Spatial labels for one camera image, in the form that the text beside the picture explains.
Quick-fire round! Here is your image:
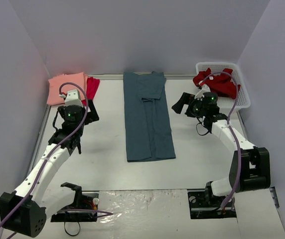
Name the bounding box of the teal blue t shirt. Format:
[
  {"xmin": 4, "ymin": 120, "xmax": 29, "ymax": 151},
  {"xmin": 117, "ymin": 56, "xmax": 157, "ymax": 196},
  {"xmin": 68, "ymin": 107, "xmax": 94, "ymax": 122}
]
[{"xmin": 123, "ymin": 72, "xmax": 176, "ymax": 162}]

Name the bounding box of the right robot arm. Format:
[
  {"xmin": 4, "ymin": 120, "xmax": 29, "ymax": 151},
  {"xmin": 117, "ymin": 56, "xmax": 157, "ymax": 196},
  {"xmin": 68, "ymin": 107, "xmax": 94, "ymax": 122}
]
[{"xmin": 172, "ymin": 92, "xmax": 271, "ymax": 206}]

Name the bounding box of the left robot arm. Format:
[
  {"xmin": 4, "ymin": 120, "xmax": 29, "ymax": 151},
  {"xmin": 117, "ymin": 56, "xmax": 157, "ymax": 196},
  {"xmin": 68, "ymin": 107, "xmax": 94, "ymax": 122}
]
[{"xmin": 0, "ymin": 100, "xmax": 99, "ymax": 238}]

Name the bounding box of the crumpled dark red t shirt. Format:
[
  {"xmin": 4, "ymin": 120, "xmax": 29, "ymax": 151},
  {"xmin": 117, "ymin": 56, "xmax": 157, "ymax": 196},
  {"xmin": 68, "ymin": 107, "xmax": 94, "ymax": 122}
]
[{"xmin": 193, "ymin": 68, "xmax": 236, "ymax": 100}]

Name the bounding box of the folded magenta t shirt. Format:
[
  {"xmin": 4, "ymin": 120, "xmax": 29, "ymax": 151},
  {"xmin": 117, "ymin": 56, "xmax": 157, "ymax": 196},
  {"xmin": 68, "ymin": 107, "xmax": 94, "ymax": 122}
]
[{"xmin": 81, "ymin": 75, "xmax": 100, "ymax": 100}]

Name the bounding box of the folded salmon pink t shirt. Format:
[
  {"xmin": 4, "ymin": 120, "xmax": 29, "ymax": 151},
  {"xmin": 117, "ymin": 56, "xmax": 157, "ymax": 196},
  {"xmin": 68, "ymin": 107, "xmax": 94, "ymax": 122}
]
[{"xmin": 47, "ymin": 72, "xmax": 88, "ymax": 106}]

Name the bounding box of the white perforated plastic basket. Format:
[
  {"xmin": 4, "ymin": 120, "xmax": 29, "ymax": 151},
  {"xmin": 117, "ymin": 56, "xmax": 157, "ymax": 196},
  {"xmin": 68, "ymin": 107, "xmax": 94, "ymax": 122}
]
[{"xmin": 195, "ymin": 62, "xmax": 251, "ymax": 113}]

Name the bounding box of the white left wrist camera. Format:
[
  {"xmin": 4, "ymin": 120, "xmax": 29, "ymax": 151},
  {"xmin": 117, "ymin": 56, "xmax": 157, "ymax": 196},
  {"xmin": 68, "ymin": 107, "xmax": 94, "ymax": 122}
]
[{"xmin": 59, "ymin": 89, "xmax": 83, "ymax": 107}]

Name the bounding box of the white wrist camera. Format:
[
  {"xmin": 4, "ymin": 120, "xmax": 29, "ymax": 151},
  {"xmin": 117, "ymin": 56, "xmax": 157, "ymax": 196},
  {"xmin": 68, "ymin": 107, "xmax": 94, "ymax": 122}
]
[
  {"xmin": 195, "ymin": 84, "xmax": 211, "ymax": 98},
  {"xmin": 59, "ymin": 89, "xmax": 83, "ymax": 107}
]

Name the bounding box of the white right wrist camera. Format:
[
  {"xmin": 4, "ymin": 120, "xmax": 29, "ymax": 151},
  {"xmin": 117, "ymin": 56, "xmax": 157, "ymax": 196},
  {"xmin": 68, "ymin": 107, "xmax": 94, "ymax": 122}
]
[{"xmin": 195, "ymin": 84, "xmax": 211, "ymax": 98}]

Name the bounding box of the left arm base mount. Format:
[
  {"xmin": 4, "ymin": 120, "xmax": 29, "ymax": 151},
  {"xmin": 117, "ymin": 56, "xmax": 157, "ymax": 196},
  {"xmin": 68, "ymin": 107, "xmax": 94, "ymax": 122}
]
[{"xmin": 50, "ymin": 192, "xmax": 99, "ymax": 223}]

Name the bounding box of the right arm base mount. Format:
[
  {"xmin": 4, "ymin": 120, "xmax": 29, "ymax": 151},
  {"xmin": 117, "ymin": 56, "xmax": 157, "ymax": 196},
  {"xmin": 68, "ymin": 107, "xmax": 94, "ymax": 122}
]
[{"xmin": 187, "ymin": 189, "xmax": 237, "ymax": 220}]

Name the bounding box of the black thin floor cable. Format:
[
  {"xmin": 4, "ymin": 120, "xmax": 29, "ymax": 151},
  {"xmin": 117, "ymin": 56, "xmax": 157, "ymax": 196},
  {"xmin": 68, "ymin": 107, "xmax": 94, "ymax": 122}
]
[{"xmin": 64, "ymin": 220, "xmax": 81, "ymax": 237}]

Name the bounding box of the aluminium table edge rail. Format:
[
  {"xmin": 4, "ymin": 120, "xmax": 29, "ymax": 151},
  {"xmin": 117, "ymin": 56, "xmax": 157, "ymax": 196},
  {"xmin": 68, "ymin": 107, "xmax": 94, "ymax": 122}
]
[{"xmin": 235, "ymin": 109, "xmax": 268, "ymax": 187}]

